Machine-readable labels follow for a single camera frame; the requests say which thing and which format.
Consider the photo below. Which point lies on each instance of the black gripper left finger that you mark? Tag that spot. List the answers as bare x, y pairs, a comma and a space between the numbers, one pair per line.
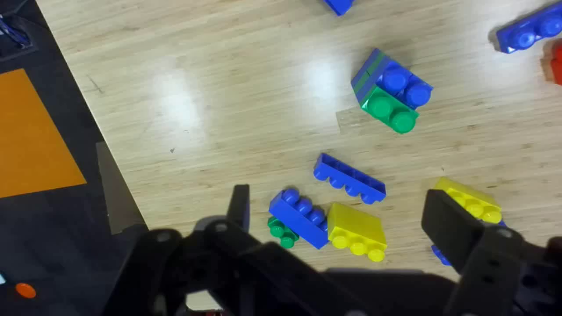
240, 211

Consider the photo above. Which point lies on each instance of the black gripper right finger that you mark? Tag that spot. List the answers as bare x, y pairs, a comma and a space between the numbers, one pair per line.
451, 229

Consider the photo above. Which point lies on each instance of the small green LEGO block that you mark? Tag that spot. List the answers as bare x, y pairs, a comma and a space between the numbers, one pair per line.
389, 115
282, 232

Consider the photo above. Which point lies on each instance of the small blue LEGO block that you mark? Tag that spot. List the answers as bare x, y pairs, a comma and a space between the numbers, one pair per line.
440, 257

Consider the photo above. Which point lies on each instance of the yellow LEGO block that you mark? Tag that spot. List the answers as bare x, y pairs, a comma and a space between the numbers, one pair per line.
468, 199
354, 225

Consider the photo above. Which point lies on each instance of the blue four-stud LEGO block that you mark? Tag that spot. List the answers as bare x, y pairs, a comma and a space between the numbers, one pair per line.
340, 6
345, 173
528, 32
301, 220

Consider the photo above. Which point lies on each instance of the blue square LEGO block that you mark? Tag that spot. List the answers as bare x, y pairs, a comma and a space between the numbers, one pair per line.
405, 85

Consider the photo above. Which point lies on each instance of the red LEGO block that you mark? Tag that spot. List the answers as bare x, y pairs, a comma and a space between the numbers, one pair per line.
556, 64

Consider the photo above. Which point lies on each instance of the orange flat panel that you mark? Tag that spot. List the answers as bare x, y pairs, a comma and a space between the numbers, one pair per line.
29, 134

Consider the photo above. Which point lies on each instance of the small orange round sticker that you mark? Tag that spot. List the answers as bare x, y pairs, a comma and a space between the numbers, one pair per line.
26, 290

